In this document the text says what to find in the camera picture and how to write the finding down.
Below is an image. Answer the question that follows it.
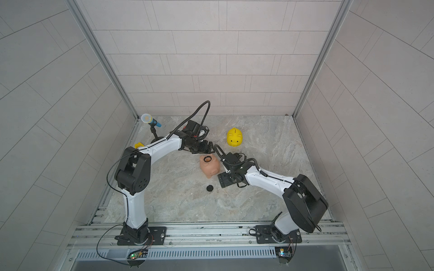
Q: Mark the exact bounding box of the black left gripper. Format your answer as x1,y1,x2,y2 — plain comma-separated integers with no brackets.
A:
188,137,217,154

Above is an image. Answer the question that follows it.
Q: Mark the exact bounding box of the pink piggy bank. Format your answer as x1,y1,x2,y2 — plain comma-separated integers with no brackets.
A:
200,154,220,178

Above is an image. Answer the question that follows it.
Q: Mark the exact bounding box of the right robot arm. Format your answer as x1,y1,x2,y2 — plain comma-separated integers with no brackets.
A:
218,152,328,243

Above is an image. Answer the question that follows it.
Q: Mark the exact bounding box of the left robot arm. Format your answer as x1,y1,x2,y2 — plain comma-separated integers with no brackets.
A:
114,132,213,246

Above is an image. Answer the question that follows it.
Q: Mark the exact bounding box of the yellow piggy bank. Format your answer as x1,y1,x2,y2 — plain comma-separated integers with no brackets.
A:
227,128,243,147

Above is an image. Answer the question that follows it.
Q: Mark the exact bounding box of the toy microphone on stand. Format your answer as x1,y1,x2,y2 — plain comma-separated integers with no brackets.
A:
140,114,162,143

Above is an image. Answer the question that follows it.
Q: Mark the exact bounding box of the right circuit board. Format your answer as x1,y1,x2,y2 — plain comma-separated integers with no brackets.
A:
275,246,293,265

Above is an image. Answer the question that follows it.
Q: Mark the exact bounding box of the circuit board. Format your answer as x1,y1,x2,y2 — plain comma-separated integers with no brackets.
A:
275,246,293,265
127,249,148,260

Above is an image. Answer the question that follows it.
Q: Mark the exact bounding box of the left circuit board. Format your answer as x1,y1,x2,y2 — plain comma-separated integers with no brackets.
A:
127,249,148,260

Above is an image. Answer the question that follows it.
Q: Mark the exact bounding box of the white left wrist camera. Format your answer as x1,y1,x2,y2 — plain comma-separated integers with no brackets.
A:
182,120,209,140

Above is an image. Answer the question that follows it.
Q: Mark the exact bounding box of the black corrugated cable right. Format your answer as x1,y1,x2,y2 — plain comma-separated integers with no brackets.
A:
213,144,260,170

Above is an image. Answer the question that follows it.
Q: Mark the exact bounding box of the black corrugated cable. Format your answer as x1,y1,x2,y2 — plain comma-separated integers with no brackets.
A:
165,100,211,140
213,144,260,170

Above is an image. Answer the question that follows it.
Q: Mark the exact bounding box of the black corrugated cable left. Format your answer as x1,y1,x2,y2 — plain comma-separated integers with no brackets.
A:
165,100,211,140

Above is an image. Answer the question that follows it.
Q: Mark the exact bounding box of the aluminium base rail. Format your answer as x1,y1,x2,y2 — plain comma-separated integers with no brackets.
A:
67,220,351,249

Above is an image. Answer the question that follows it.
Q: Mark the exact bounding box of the aluminium corner post left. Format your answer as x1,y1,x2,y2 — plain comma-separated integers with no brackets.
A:
65,0,139,121

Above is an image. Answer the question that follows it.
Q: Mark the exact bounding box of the aluminium corner post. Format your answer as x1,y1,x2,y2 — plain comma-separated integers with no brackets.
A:
292,0,353,120
65,0,139,121

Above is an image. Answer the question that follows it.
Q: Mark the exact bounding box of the aluminium corner post right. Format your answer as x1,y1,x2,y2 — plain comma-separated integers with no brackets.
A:
292,0,353,120

